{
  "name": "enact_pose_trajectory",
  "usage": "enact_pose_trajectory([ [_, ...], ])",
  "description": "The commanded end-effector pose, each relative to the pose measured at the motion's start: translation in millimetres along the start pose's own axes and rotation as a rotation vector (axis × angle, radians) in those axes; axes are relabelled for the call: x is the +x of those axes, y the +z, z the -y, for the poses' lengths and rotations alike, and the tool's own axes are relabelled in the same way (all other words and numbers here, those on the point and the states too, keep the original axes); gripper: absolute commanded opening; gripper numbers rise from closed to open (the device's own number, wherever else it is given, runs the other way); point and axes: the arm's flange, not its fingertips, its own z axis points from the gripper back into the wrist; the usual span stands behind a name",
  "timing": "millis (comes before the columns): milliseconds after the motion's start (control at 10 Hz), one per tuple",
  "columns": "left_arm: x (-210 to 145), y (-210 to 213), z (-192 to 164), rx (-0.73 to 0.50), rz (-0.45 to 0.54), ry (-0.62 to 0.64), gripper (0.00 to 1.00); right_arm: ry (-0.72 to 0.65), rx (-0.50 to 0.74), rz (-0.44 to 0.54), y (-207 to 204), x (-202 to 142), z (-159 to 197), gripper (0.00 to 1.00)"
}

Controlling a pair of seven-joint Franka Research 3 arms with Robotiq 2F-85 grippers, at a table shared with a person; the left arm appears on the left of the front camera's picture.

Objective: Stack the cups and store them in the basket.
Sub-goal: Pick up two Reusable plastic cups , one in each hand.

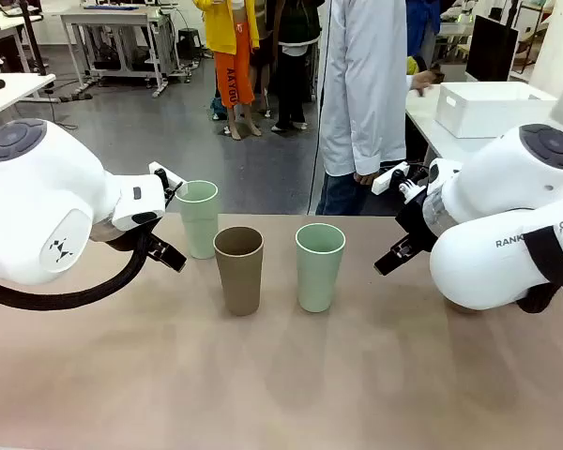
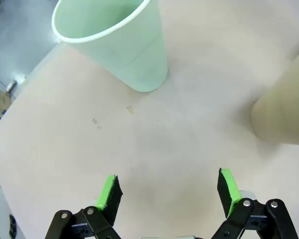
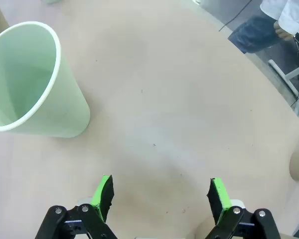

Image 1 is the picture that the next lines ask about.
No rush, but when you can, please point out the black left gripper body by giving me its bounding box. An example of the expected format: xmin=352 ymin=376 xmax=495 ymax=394
xmin=91 ymin=216 xmax=157 ymax=254

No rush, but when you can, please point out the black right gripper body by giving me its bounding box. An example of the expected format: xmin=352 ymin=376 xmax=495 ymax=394
xmin=394 ymin=194 xmax=441 ymax=252

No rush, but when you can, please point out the light green plastic cup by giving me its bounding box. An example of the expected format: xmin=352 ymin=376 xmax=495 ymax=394
xmin=295 ymin=223 xmax=347 ymax=314
xmin=175 ymin=180 xmax=220 ymax=260

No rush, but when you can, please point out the brown plastic cup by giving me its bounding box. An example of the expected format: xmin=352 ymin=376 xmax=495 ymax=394
xmin=213 ymin=226 xmax=266 ymax=317

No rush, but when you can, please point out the white plastic basket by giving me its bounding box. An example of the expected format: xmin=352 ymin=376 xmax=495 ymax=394
xmin=434 ymin=82 xmax=559 ymax=140

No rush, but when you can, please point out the person's right forearm white sleeve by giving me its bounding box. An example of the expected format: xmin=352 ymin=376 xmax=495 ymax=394
xmin=353 ymin=88 xmax=408 ymax=177

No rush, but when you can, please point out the person's left hand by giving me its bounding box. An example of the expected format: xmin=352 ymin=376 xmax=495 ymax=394
xmin=408 ymin=68 xmax=436 ymax=98

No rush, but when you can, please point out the white side table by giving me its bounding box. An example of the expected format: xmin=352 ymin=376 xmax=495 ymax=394
xmin=404 ymin=82 xmax=563 ymax=165

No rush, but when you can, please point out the person in white lab coat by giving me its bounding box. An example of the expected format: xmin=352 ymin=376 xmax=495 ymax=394
xmin=315 ymin=0 xmax=409 ymax=216

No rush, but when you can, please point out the white desk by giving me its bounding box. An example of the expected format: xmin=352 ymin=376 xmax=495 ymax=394
xmin=0 ymin=72 xmax=57 ymax=126
xmin=0 ymin=8 xmax=46 ymax=74

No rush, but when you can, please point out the black monitor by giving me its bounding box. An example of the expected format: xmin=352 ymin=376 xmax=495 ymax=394
xmin=465 ymin=13 xmax=521 ymax=83

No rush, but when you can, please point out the person in blue clothes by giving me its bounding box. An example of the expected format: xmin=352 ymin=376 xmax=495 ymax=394
xmin=405 ymin=0 xmax=445 ymax=71

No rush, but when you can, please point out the person in black clothes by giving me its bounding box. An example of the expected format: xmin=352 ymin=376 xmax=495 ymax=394
xmin=262 ymin=0 xmax=327 ymax=133

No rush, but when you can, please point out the wooden rack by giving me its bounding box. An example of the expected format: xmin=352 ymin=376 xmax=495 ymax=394
xmin=515 ymin=0 xmax=553 ymax=76

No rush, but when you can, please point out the black stool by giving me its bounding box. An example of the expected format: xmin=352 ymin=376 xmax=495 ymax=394
xmin=175 ymin=27 xmax=204 ymax=61

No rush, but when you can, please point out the person in yellow jacket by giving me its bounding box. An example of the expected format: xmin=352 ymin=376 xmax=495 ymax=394
xmin=191 ymin=0 xmax=264 ymax=142

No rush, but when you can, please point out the white metal workbench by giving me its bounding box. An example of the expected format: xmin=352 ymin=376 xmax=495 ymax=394
xmin=59 ymin=3 xmax=182 ymax=98

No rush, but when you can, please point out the black stand pole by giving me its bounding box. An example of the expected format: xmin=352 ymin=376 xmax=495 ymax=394
xmin=17 ymin=0 xmax=49 ymax=77

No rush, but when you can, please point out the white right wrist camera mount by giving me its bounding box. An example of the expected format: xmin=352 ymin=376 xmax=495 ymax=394
xmin=371 ymin=160 xmax=427 ymax=203

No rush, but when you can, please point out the black left arm cable sleeve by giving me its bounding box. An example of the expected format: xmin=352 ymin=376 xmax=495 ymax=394
xmin=0 ymin=229 xmax=154 ymax=311

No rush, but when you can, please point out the black arm cable sleeve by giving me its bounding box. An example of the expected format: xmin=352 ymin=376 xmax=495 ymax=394
xmin=515 ymin=225 xmax=563 ymax=314
xmin=0 ymin=229 xmax=154 ymax=311

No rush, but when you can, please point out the black right arm cable sleeve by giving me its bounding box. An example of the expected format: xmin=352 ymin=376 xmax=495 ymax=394
xmin=515 ymin=225 xmax=563 ymax=314

